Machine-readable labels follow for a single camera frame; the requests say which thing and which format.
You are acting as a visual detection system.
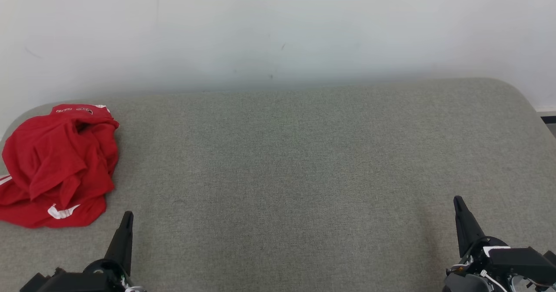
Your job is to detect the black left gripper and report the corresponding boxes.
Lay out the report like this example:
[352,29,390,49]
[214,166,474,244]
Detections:
[83,211,144,292]

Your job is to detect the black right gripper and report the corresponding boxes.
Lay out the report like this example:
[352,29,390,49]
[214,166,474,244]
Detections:
[443,196,514,292]

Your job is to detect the red shorts with white stripe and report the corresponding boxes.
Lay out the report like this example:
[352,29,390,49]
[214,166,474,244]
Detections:
[2,104,120,202]

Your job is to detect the white and black baseboard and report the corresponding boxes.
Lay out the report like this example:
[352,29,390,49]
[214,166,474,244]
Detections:
[536,107,556,126]

